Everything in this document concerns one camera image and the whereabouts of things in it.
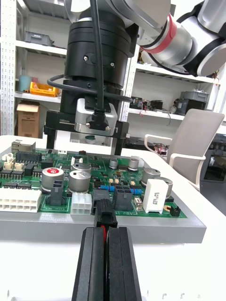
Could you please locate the green circuit board grey frame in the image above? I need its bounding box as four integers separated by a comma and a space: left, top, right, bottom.
0, 139, 208, 244

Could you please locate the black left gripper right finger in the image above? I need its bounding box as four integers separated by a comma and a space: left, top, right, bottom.
106, 227, 143, 301

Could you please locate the pale grey chair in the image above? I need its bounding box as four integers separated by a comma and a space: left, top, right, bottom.
144, 108, 226, 192

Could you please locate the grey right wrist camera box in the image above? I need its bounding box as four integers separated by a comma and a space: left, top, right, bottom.
74, 97, 118, 137

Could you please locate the red black green cable bundle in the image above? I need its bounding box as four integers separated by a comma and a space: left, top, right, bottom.
93, 198, 119, 247

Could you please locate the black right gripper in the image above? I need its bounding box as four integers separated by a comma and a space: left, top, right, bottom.
43, 87, 130, 156

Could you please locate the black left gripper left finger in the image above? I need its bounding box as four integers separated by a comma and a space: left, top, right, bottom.
71, 227, 108, 301

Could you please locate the white shelf with goods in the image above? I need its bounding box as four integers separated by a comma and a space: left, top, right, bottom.
0, 0, 71, 139
119, 43, 226, 156

